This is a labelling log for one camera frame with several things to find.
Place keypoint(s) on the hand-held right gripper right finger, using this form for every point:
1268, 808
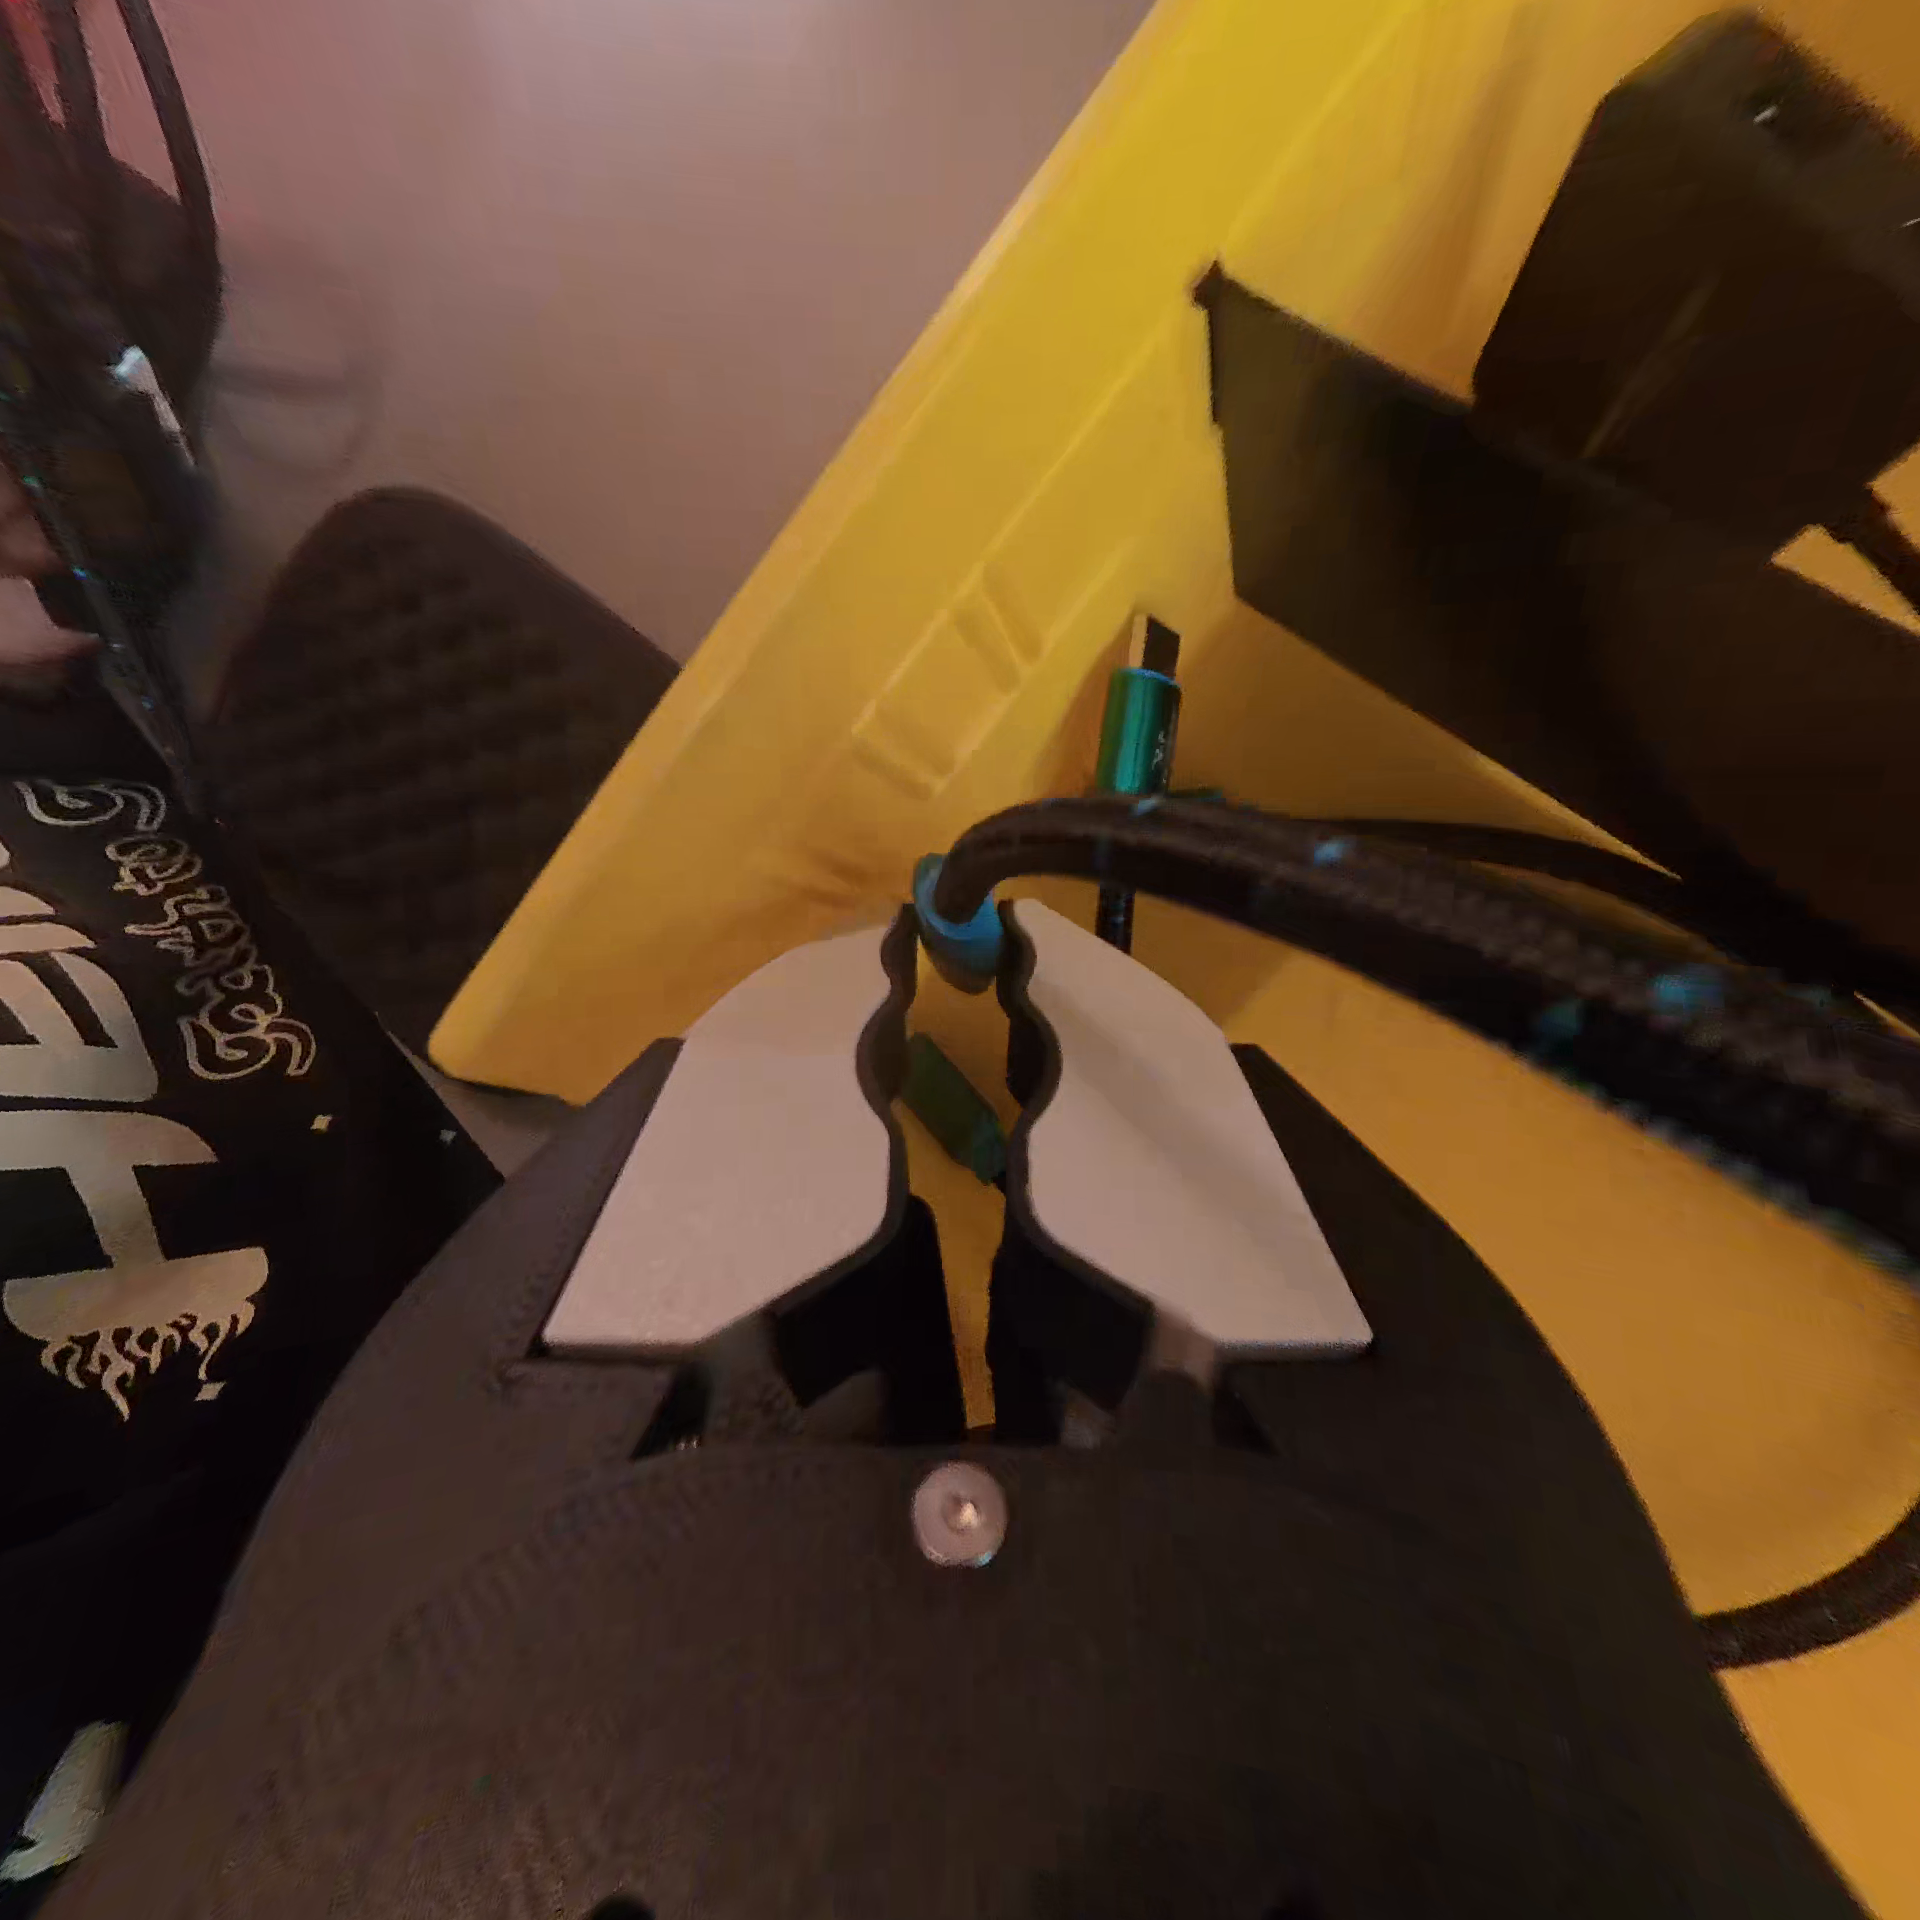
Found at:
1170, 1154

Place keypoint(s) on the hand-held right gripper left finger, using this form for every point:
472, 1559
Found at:
735, 1154

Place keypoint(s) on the dark woven textured cushion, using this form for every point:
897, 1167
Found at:
422, 704

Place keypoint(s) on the person's black printed shirt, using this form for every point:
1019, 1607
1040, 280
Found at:
148, 1049

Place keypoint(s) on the black flat panel device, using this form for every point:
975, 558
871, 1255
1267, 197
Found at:
1499, 629

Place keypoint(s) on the yellow plastic tray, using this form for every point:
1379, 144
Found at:
930, 494

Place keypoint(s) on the black adapter block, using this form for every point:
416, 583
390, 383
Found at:
1680, 301

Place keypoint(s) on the dark blurred object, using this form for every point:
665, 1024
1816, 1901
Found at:
89, 301

